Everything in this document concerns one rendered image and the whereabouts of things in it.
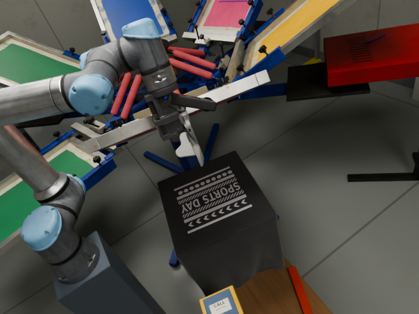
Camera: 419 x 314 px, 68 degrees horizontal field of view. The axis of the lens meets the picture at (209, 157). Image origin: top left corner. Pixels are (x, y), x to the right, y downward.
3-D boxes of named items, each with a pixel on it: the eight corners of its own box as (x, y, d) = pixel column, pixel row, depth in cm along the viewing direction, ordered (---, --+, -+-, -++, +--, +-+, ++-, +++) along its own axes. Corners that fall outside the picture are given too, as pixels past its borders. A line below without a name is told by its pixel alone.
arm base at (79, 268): (60, 294, 96) (42, 278, 90) (53, 260, 107) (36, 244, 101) (105, 265, 100) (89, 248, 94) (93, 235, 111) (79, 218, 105)
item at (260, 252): (287, 267, 155) (278, 215, 127) (204, 304, 151) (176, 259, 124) (284, 262, 157) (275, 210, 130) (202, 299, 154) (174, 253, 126)
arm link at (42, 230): (37, 267, 94) (7, 242, 85) (53, 230, 104) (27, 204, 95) (73, 260, 92) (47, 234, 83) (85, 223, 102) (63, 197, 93)
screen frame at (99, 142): (270, 80, 94) (266, 68, 94) (88, 153, 90) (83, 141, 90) (226, 101, 172) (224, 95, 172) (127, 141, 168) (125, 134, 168)
